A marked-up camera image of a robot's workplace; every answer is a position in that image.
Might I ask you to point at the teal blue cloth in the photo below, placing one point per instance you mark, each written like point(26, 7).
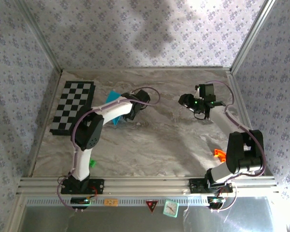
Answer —
point(112, 96)

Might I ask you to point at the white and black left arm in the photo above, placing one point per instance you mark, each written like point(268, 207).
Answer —
point(116, 110)

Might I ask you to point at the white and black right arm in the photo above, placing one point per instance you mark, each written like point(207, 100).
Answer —
point(222, 120)

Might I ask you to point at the mint green square clock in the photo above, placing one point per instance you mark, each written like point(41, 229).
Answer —
point(170, 208)

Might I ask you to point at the shiny metal sheet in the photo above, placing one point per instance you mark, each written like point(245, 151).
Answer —
point(135, 222)

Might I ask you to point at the orange toy block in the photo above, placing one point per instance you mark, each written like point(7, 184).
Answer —
point(219, 154)

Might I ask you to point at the black and grey checkerboard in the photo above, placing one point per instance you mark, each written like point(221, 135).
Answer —
point(75, 94)

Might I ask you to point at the green toy block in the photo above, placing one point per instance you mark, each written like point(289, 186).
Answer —
point(92, 163)

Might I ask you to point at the orange label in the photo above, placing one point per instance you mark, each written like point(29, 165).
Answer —
point(111, 202)

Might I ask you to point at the red triangle sticker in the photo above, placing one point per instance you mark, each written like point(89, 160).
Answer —
point(151, 205)

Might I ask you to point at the right controller board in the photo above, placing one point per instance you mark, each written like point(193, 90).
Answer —
point(215, 201)

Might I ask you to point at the controller board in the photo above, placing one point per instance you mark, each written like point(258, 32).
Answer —
point(215, 201)
point(79, 201)

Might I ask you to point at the left controller board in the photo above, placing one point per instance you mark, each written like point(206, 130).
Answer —
point(79, 201)

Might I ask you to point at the aluminium right side rail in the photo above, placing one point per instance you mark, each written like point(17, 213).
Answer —
point(246, 116)

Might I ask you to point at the aluminium front frame rail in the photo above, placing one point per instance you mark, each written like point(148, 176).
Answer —
point(145, 183)

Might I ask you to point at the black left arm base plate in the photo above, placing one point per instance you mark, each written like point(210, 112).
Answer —
point(97, 186)

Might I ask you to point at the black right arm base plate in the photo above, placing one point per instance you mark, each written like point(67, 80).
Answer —
point(195, 186)

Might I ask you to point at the aluminium left side rail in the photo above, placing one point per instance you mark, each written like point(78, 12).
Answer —
point(44, 120)

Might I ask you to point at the aluminium right corner post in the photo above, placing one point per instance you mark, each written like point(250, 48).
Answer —
point(252, 36)

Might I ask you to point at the aluminium corner post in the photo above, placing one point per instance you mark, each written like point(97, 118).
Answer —
point(252, 36)
point(38, 36)

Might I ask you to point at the aluminium left corner post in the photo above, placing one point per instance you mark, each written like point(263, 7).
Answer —
point(38, 36)

